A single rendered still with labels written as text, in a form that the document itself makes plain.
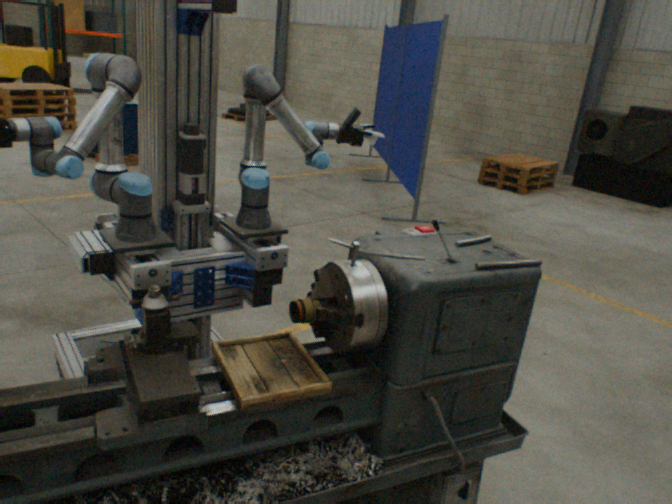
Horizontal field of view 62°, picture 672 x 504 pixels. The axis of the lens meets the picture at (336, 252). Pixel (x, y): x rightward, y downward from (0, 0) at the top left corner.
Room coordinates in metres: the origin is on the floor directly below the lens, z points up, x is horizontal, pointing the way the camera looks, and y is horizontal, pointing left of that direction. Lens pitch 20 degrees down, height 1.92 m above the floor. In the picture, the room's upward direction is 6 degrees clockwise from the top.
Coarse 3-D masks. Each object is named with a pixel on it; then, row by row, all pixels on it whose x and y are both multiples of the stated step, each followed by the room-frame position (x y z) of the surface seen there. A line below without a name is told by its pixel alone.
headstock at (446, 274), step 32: (480, 256) 1.92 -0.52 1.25; (512, 256) 1.96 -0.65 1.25; (416, 288) 1.62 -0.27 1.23; (448, 288) 1.68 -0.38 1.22; (480, 288) 1.76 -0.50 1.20; (512, 288) 1.84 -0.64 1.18; (416, 320) 1.62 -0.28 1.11; (448, 320) 1.70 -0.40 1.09; (480, 320) 1.76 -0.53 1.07; (512, 320) 1.84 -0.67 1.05; (384, 352) 1.69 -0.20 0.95; (416, 352) 1.63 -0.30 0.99; (448, 352) 1.71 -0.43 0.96; (480, 352) 1.79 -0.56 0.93; (512, 352) 1.87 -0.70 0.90
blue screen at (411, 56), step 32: (384, 32) 10.59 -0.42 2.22; (416, 32) 7.94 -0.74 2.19; (384, 64) 10.19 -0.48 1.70; (416, 64) 7.65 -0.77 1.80; (384, 96) 9.77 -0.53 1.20; (416, 96) 7.38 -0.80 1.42; (384, 128) 9.37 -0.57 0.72; (416, 128) 7.12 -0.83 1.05; (384, 160) 8.99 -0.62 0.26; (416, 160) 6.86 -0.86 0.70; (416, 192) 6.56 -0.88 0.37
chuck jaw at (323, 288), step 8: (320, 272) 1.76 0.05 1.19; (328, 272) 1.78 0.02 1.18; (320, 280) 1.75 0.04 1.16; (328, 280) 1.76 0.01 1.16; (312, 288) 1.74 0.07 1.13; (320, 288) 1.73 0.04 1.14; (328, 288) 1.74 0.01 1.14; (312, 296) 1.70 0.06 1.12; (320, 296) 1.71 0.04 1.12; (328, 296) 1.72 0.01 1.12
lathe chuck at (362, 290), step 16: (336, 272) 1.73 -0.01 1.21; (352, 272) 1.69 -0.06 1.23; (368, 272) 1.71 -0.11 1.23; (336, 288) 1.72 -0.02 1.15; (352, 288) 1.63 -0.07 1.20; (368, 288) 1.66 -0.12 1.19; (336, 304) 1.78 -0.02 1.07; (352, 304) 1.61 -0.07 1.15; (368, 304) 1.63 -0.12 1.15; (368, 320) 1.61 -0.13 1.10; (336, 336) 1.68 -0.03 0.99; (352, 336) 1.59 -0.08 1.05; (368, 336) 1.62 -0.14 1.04; (336, 352) 1.68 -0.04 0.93
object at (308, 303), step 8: (296, 304) 1.64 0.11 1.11; (304, 304) 1.65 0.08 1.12; (312, 304) 1.66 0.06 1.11; (320, 304) 1.68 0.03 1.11; (296, 312) 1.63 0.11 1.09; (304, 312) 1.64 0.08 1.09; (312, 312) 1.64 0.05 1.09; (296, 320) 1.63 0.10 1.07; (304, 320) 1.64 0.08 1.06; (312, 320) 1.65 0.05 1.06
